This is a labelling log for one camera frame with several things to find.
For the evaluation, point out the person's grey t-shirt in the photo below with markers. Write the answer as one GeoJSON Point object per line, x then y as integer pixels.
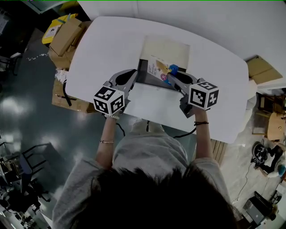
{"type": "Point", "coordinates": [147, 152]}

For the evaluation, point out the wooden chair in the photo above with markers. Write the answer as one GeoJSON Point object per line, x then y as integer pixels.
{"type": "Point", "coordinates": [262, 105]}

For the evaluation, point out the wooden slatted bench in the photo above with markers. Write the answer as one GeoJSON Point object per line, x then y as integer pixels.
{"type": "Point", "coordinates": [220, 151]}

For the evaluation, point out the person's left forearm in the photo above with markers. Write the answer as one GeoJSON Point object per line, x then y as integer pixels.
{"type": "Point", "coordinates": [107, 143]}

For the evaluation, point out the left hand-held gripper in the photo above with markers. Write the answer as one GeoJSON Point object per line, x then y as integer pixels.
{"type": "Point", "coordinates": [108, 100]}

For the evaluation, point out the yellow lidded bin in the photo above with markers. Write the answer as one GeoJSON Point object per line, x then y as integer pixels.
{"type": "Point", "coordinates": [50, 31]}

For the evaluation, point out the round wooden table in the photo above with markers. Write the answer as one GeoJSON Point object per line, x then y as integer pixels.
{"type": "Point", "coordinates": [276, 126]}

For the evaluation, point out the small open cardboard box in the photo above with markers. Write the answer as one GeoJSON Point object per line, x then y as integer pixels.
{"type": "Point", "coordinates": [64, 36]}

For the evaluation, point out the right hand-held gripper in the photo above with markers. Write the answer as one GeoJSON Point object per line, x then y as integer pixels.
{"type": "Point", "coordinates": [203, 96]}

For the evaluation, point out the black metal chair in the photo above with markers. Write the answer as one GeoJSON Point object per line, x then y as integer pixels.
{"type": "Point", "coordinates": [29, 161]}

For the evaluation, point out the person's light trousers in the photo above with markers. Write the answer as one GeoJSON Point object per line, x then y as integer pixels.
{"type": "Point", "coordinates": [145, 127]}

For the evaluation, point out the crumpled white paper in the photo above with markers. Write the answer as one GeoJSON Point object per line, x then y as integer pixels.
{"type": "Point", "coordinates": [60, 75]}

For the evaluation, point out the flat cardboard box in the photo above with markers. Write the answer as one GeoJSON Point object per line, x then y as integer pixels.
{"type": "Point", "coordinates": [263, 70]}

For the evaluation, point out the grey equipment case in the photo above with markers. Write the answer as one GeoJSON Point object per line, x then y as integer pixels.
{"type": "Point", "coordinates": [257, 210]}

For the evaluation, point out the white gift box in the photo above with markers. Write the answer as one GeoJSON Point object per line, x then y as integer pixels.
{"type": "Point", "coordinates": [166, 50]}

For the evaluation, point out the person's right forearm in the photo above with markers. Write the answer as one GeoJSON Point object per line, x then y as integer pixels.
{"type": "Point", "coordinates": [203, 141]}

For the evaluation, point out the small printed product box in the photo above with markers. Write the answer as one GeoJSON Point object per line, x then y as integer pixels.
{"type": "Point", "coordinates": [156, 69]}

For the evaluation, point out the medium cardboard box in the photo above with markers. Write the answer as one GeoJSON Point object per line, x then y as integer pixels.
{"type": "Point", "coordinates": [59, 61]}

